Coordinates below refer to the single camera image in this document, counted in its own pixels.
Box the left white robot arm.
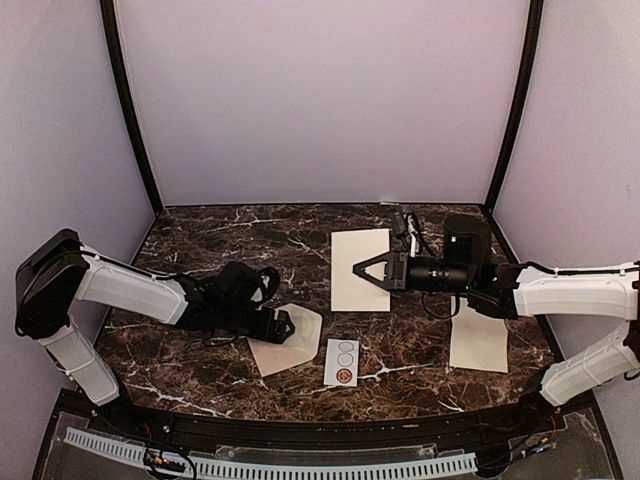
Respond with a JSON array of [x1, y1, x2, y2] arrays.
[[14, 229, 296, 436]]

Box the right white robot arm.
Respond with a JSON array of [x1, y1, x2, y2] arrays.
[[352, 214, 639, 434]]

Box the white slotted cable duct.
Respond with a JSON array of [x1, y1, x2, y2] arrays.
[[64, 427, 477, 479]]

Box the black right frame post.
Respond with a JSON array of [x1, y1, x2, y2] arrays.
[[483, 0, 544, 215]]

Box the black frame post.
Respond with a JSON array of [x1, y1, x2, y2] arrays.
[[483, 0, 544, 215], [99, 0, 164, 216]]

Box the cream letter sheet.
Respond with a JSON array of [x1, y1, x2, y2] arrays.
[[330, 228, 392, 313], [449, 298, 508, 373]]

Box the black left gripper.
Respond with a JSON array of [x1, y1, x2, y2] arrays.
[[217, 304, 295, 345]]

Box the black left frame post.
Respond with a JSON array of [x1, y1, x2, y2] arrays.
[[99, 0, 164, 216]]

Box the pink envelope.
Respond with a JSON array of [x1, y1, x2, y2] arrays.
[[248, 303, 323, 377]]

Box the black front table rail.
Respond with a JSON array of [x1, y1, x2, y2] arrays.
[[61, 392, 566, 452]]

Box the white sticker sheet with seals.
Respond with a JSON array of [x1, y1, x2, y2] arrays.
[[323, 339, 359, 387]]

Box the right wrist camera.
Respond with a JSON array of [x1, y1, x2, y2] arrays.
[[391, 209, 426, 257]]

